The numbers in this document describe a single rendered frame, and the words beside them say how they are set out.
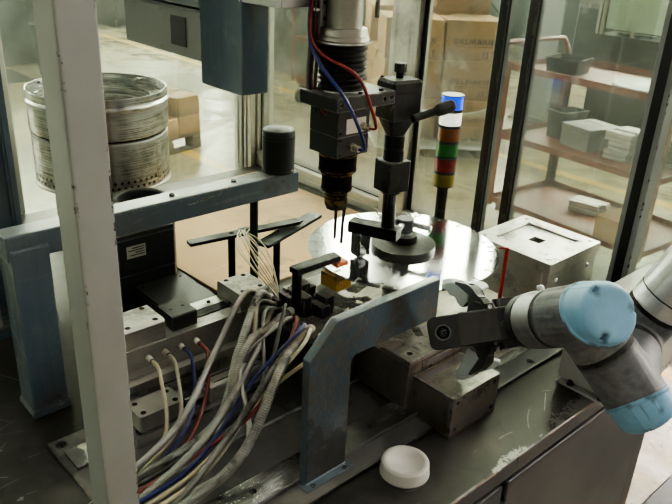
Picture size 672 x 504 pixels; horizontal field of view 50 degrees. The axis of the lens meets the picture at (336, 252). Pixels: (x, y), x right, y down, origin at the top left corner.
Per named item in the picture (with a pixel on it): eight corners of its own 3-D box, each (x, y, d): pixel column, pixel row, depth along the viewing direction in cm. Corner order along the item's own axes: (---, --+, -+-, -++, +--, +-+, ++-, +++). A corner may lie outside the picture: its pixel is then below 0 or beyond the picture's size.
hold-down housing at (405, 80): (394, 185, 118) (405, 58, 109) (413, 194, 114) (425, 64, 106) (367, 190, 115) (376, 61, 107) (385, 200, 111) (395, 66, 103)
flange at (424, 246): (434, 263, 120) (435, 249, 119) (367, 256, 121) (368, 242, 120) (435, 237, 130) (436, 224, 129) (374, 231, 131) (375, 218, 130)
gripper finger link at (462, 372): (492, 388, 112) (513, 352, 105) (458, 394, 110) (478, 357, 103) (483, 372, 114) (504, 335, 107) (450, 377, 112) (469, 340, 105)
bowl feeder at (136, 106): (137, 203, 194) (127, 67, 179) (200, 241, 173) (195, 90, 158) (21, 229, 174) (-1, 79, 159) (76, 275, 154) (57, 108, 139)
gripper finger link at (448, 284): (469, 279, 115) (500, 309, 108) (436, 283, 113) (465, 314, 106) (472, 262, 114) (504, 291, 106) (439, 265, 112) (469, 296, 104)
